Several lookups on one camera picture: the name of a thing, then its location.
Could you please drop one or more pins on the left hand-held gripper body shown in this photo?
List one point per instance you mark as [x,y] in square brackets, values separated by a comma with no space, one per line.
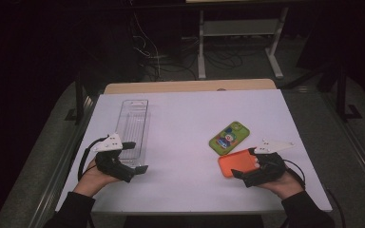
[111,164]

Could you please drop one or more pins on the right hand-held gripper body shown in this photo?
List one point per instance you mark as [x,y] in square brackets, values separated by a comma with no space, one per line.
[271,169]

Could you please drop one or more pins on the orange phone case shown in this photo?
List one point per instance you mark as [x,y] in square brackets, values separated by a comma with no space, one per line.
[237,163]

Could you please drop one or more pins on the clear plastic rack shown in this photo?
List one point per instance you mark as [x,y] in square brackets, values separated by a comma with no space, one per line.
[133,126]

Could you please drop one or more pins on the green cartoon phone case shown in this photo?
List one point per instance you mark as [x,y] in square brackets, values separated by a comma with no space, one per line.
[229,138]

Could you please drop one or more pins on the person's right hand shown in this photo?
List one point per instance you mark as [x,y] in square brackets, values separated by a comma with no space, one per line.
[286,186]

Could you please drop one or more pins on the person's left hand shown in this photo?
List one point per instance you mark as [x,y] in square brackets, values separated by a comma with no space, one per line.
[90,180]

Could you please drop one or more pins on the black metal stand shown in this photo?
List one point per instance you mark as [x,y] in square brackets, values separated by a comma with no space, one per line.
[79,101]
[342,95]

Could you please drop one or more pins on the wooden table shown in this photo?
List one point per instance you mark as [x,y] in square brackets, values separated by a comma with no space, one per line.
[187,86]

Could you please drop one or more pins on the white metal desk frame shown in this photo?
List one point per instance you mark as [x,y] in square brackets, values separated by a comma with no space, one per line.
[240,28]

